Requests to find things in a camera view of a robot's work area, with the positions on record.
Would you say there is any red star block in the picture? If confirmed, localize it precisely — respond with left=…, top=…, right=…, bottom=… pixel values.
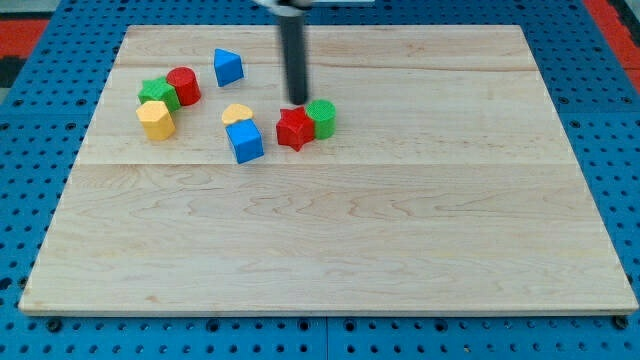
left=276, top=107, right=315, bottom=152

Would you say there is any yellow hexagon block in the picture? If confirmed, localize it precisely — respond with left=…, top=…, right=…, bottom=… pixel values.
left=136, top=100, right=176, bottom=141

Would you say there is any green star block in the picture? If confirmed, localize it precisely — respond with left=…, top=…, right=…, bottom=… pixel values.
left=137, top=76, right=181, bottom=112

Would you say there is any green cylinder block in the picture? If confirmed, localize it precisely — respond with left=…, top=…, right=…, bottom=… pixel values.
left=305, top=99, right=336, bottom=140

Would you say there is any blue cube block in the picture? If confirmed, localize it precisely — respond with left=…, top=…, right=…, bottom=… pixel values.
left=225, top=119, right=264, bottom=164

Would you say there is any yellow heart block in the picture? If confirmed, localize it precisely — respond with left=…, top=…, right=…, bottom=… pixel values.
left=221, top=103, right=254, bottom=126

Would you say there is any light wooden board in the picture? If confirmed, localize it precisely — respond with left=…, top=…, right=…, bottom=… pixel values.
left=19, top=25, right=638, bottom=317

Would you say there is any blue triangular prism block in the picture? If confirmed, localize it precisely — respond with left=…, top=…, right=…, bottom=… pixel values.
left=214, top=48, right=244, bottom=87

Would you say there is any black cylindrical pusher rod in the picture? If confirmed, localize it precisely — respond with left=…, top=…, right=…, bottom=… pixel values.
left=277, top=4, right=308, bottom=105

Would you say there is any red cylinder block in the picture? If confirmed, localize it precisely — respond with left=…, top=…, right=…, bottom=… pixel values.
left=166, top=67, right=201, bottom=106

